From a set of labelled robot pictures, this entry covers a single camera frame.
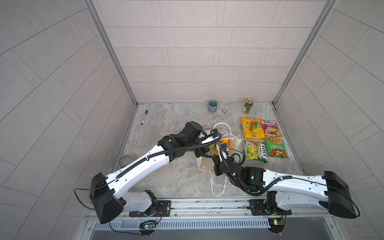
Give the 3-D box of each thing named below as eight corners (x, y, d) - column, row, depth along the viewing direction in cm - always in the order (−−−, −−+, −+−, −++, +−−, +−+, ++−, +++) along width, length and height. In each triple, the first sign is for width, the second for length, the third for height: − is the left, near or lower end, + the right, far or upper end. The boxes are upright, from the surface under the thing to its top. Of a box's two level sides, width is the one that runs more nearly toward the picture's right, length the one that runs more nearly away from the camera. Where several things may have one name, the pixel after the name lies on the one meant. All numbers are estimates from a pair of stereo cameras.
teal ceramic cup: (208, 112, 113) (208, 107, 109) (207, 103, 120) (208, 98, 115) (217, 112, 113) (218, 107, 109) (216, 103, 120) (217, 98, 115)
